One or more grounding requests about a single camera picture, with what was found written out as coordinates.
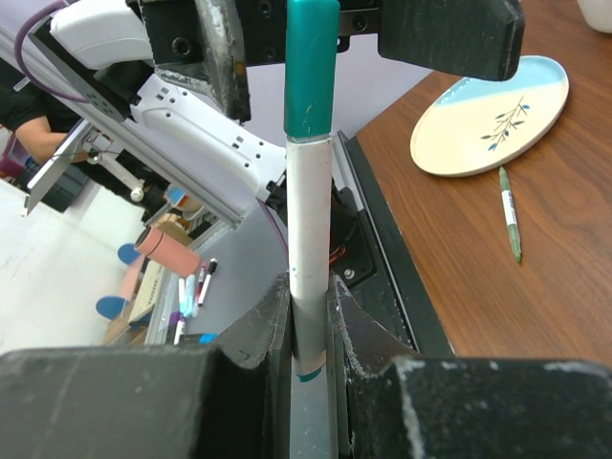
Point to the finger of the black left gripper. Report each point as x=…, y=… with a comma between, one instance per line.
x=478, y=38

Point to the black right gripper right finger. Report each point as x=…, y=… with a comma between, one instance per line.
x=387, y=401

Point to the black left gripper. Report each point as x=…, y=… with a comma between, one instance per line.
x=223, y=38

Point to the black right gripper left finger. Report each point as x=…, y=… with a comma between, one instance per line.
x=230, y=398

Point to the teal green pen cap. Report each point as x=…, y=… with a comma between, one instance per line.
x=310, y=68

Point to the white green-end marker pen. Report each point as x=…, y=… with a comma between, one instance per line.
x=308, y=253

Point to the grey green pen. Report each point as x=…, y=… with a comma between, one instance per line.
x=509, y=213

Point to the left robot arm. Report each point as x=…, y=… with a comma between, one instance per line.
x=93, y=30

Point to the light blue plate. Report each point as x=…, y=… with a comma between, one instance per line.
x=477, y=125

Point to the white plastic dish basket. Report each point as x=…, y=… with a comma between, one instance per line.
x=597, y=14

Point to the markers on floor tray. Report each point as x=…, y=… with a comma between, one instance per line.
x=193, y=291

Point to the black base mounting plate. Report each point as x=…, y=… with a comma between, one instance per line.
x=377, y=267

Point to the pink cylinder roll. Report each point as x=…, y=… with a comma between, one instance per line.
x=168, y=252

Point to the person in black shirt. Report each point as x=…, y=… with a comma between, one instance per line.
x=39, y=121

